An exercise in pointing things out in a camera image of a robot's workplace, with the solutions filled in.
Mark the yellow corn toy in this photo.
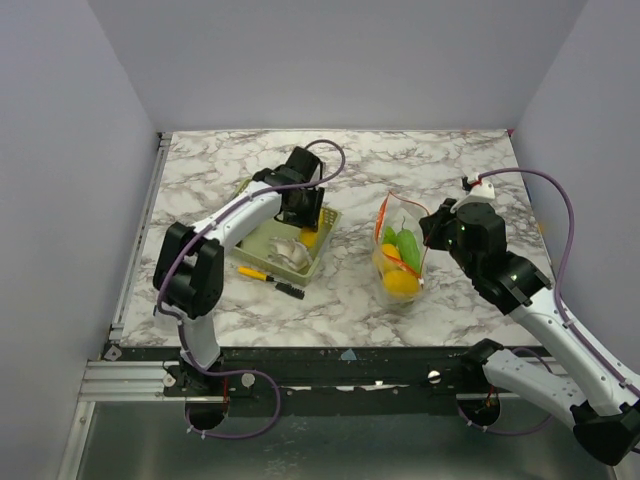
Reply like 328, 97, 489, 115
299, 228, 318, 249

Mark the clear zip top bag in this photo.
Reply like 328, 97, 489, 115
371, 191, 429, 310

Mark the yellow pear toy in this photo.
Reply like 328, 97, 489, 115
380, 244, 401, 263

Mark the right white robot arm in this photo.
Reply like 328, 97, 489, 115
419, 199, 639, 466

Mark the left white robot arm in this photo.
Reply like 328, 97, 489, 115
153, 146, 324, 395

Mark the pale green perforated basket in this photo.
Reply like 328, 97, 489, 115
233, 205, 342, 286

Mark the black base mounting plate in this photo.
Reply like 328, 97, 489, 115
103, 345, 507, 418

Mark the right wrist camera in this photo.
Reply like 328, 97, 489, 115
458, 175, 495, 206

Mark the yellow handled black brush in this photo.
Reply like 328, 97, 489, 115
237, 266, 305, 300

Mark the aluminium frame rail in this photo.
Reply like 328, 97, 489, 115
77, 359, 174, 401

